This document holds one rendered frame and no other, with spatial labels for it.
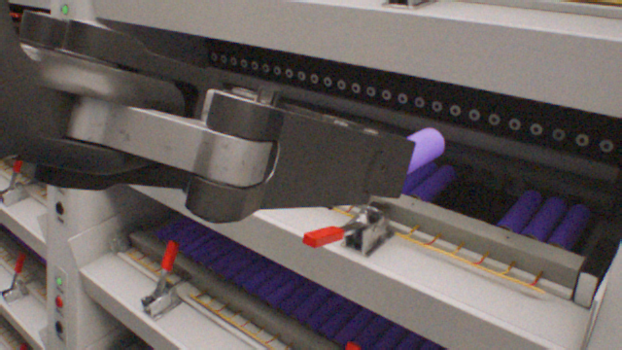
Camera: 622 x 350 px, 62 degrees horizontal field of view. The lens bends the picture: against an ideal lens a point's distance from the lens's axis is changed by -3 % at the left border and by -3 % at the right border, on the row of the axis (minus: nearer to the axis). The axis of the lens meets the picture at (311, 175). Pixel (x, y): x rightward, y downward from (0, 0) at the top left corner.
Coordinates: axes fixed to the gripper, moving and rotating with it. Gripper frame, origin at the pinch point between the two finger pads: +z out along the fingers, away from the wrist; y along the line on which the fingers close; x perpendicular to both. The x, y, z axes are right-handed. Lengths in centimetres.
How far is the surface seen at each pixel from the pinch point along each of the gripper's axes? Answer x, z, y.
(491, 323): 8.7, 15.8, -4.8
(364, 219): 5.4, 16.2, 7.1
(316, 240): 6.9, 9.8, 6.7
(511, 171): -1.5, 29.4, 1.0
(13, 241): 40, 30, 92
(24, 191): 24, 23, 76
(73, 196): 18, 18, 51
